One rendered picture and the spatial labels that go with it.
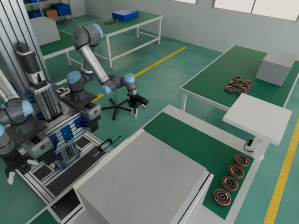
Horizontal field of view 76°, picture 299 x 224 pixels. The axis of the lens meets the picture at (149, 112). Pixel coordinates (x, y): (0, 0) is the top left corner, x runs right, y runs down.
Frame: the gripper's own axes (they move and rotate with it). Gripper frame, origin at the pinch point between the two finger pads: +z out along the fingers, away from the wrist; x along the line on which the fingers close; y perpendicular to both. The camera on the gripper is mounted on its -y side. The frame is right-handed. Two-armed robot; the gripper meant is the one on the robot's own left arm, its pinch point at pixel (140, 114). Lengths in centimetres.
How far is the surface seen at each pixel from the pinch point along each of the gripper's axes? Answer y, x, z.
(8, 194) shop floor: 138, 88, 74
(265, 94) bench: -87, -130, 49
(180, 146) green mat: -29.3, -6.2, 34.2
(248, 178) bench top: -84, -3, 46
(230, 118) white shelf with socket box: -67, -8, -4
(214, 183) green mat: -63, 15, 41
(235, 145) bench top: -70, -30, 43
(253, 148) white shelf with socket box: -84, -25, 36
